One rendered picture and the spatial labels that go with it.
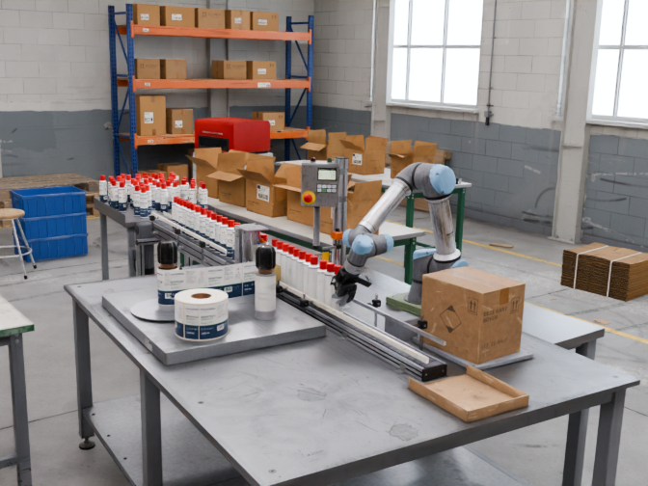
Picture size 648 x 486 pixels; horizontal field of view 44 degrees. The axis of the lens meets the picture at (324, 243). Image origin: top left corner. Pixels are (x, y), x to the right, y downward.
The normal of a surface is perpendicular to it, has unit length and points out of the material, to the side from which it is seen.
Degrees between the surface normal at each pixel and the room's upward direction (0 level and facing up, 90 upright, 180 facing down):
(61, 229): 90
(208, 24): 91
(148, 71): 90
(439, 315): 90
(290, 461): 0
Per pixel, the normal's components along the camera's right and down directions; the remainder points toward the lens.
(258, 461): 0.02, -0.97
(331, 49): -0.80, 0.12
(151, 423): 0.52, 0.21
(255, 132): 0.75, 0.17
